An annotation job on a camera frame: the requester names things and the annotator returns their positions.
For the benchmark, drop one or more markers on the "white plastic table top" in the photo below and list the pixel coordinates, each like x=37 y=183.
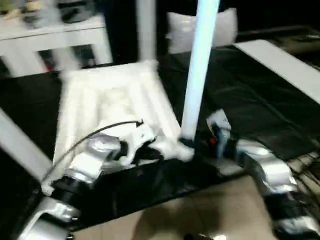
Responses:
x=110 y=100

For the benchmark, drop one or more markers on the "white plastic table leg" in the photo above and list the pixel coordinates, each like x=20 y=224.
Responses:
x=20 y=145
x=146 y=30
x=62 y=35
x=200 y=65

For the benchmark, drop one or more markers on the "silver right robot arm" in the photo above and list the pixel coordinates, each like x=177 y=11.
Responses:
x=270 y=175

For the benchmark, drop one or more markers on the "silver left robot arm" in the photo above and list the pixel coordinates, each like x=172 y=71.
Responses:
x=85 y=170

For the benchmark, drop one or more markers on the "white flat board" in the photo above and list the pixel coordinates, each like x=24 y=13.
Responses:
x=285 y=62

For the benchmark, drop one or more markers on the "grey pillow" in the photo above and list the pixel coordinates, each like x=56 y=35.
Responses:
x=220 y=27

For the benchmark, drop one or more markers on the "grey black bag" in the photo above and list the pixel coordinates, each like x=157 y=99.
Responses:
x=70 y=10

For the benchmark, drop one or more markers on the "white cabinet with glass doors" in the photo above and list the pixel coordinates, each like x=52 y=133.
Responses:
x=30 y=40

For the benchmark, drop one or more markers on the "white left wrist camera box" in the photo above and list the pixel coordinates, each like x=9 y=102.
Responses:
x=137 y=137

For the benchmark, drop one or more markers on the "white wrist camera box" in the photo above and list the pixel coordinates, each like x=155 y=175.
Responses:
x=220 y=127
x=137 y=137

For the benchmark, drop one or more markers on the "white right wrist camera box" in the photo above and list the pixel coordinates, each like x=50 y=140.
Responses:
x=220 y=127

